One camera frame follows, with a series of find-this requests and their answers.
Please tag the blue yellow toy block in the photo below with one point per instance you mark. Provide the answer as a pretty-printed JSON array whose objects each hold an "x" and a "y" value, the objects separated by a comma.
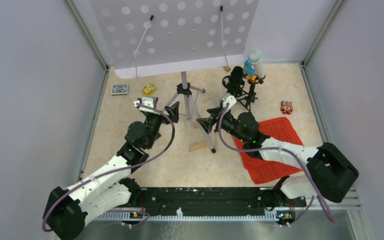
[{"x": 249, "y": 73}]

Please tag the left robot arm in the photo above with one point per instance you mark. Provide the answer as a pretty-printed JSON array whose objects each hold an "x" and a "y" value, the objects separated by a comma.
[{"x": 69, "y": 210}]

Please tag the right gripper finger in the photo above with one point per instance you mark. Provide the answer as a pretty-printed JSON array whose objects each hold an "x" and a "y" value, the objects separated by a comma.
[
  {"x": 216, "y": 111},
  {"x": 207, "y": 123}
]

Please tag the black microphone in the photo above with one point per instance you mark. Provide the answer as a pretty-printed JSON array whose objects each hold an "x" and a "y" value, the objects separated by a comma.
[{"x": 234, "y": 82}]

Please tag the white tube on tripod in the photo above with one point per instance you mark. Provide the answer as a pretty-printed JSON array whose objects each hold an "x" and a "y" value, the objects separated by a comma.
[{"x": 255, "y": 58}]

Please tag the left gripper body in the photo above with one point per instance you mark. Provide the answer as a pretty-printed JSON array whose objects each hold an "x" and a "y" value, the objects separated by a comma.
[{"x": 154, "y": 122}]

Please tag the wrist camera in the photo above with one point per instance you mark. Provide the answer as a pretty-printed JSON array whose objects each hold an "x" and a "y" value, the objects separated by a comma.
[
  {"x": 146, "y": 104},
  {"x": 227, "y": 101}
]

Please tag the wooden block at back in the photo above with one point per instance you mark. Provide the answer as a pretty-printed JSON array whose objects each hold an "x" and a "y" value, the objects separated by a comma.
[{"x": 227, "y": 68}]

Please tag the light wooden block front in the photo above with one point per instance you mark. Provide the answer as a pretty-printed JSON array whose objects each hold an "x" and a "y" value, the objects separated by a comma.
[{"x": 197, "y": 146}]

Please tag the white music stand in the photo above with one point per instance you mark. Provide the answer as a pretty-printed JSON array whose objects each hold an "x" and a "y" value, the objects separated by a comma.
[{"x": 153, "y": 37}]

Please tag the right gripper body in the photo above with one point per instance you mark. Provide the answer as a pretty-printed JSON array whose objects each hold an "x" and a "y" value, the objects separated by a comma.
[{"x": 227, "y": 121}]

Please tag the black mic tripod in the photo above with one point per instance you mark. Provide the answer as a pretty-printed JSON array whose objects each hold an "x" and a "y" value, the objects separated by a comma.
[{"x": 246, "y": 98}]

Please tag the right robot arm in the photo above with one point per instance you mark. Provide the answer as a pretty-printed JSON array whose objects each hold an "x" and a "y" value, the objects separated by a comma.
[{"x": 327, "y": 172}]

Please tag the yellow owl toy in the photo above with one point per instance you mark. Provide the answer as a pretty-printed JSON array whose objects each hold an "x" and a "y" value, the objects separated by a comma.
[{"x": 149, "y": 89}]

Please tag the playing card box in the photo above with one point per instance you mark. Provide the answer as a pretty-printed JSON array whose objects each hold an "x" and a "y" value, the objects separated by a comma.
[{"x": 119, "y": 89}]

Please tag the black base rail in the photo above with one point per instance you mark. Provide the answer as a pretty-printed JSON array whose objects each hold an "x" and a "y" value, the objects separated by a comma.
[{"x": 211, "y": 201}]

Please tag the red owl toy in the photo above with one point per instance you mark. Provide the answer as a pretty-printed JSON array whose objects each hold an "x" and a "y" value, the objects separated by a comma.
[{"x": 286, "y": 107}]

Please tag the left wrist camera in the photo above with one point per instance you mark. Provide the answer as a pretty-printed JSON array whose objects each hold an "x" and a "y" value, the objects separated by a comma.
[{"x": 146, "y": 104}]

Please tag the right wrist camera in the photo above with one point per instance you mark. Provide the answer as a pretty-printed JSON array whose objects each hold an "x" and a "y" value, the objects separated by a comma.
[{"x": 227, "y": 101}]

